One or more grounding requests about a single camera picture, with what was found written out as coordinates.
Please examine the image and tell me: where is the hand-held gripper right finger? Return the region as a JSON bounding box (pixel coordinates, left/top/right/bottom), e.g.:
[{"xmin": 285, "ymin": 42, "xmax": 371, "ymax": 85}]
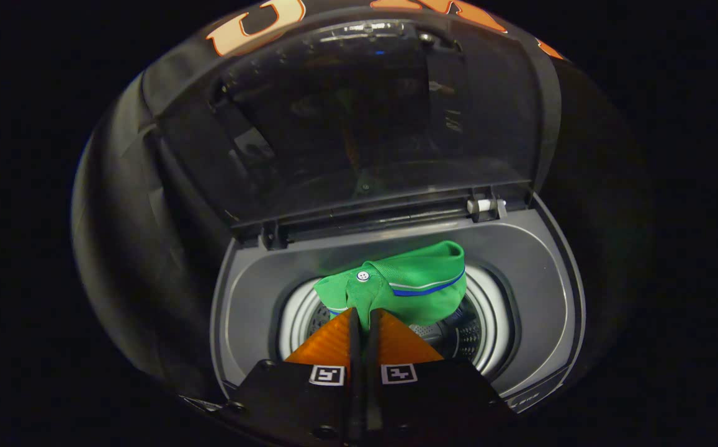
[{"xmin": 365, "ymin": 309, "xmax": 518, "ymax": 445}]

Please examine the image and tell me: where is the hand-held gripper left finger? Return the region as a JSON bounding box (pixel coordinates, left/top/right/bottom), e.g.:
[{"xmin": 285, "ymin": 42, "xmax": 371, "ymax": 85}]
[{"xmin": 219, "ymin": 309, "xmax": 362, "ymax": 446}]

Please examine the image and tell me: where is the green polo shirt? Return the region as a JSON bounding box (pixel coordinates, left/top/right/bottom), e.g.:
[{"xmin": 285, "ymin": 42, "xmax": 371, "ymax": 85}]
[{"xmin": 313, "ymin": 240, "xmax": 467, "ymax": 331}]

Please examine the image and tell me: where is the dark grey washing machine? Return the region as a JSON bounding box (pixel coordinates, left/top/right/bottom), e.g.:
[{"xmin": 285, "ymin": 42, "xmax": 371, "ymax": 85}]
[{"xmin": 141, "ymin": 19, "xmax": 586, "ymax": 413}]

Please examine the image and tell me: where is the dark transparent washing machine lid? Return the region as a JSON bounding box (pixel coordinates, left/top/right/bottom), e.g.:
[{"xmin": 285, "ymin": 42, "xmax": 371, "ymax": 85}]
[{"xmin": 141, "ymin": 19, "xmax": 564, "ymax": 249}]

